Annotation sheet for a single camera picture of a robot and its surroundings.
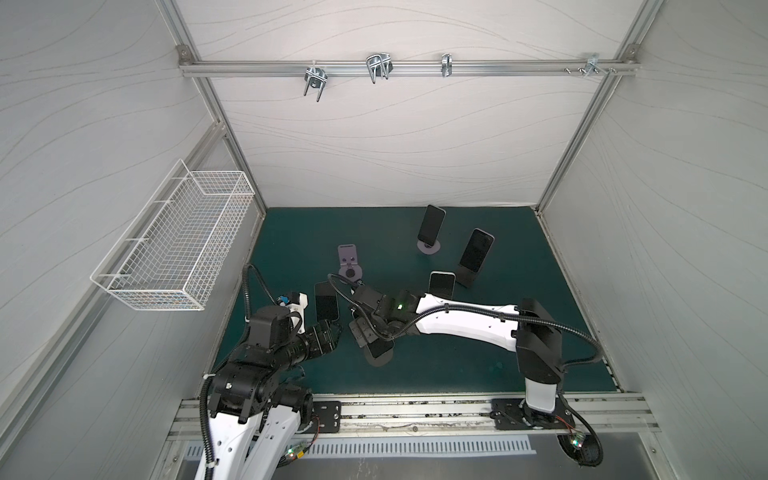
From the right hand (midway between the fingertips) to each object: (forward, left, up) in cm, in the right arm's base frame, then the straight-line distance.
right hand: (369, 314), depth 80 cm
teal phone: (-7, -3, -5) cm, 9 cm away
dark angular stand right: (+23, -30, -16) cm, 41 cm away
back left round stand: (+21, +10, -5) cm, 24 cm away
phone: (+33, -18, +1) cm, 37 cm away
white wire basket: (+3, +46, +21) cm, 50 cm away
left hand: (-7, +7, +9) cm, 13 cm away
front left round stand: (-8, -3, -11) cm, 14 cm away
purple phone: (+32, -35, -11) cm, 48 cm away
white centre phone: (+10, -20, +1) cm, 22 cm away
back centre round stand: (+31, -17, -10) cm, 37 cm away
